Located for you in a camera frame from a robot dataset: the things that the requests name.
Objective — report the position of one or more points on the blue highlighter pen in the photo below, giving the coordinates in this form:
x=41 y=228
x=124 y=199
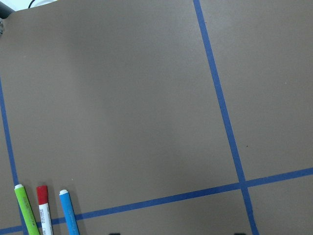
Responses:
x=68 y=212

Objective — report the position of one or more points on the green highlighter pen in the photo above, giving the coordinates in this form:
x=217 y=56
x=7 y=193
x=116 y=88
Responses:
x=26 y=210

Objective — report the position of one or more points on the red white marker pen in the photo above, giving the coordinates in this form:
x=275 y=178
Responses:
x=42 y=196

